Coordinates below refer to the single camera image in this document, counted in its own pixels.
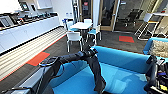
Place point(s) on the black t-shirt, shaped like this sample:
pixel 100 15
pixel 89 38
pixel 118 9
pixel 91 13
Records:
pixel 98 76

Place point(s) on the white square table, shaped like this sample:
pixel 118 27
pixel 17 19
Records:
pixel 81 25

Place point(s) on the blue sofa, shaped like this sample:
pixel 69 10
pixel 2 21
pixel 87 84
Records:
pixel 126 60

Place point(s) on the wood framed glass door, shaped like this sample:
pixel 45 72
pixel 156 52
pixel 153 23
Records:
pixel 86 10
pixel 108 15

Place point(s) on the black office chair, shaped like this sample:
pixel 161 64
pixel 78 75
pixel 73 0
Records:
pixel 133 16

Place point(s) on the black cart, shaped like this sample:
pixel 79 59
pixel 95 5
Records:
pixel 152 73

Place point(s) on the white bar stool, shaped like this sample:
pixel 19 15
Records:
pixel 146 18

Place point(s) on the white upper cabinet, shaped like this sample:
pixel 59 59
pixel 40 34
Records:
pixel 43 4

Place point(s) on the white kitchen counter cabinets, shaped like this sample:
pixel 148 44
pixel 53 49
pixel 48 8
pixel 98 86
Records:
pixel 23 33

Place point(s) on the beige patterned cushion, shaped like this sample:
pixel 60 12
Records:
pixel 160 48

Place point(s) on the silver microwave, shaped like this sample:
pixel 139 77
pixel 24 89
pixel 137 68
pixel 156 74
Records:
pixel 6 21

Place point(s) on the dark wall screen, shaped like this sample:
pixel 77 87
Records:
pixel 24 6

